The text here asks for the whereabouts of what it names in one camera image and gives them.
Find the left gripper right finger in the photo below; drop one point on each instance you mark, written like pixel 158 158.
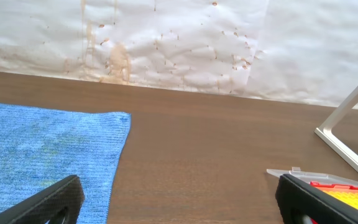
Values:
pixel 306 202

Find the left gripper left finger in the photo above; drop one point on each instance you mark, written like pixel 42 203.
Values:
pixel 51 202

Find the red and yellow tip box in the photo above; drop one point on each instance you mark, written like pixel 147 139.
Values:
pixel 353 196

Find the blue cloth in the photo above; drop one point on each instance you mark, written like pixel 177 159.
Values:
pixel 42 140

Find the white and blue stand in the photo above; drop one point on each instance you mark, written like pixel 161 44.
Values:
pixel 340 148

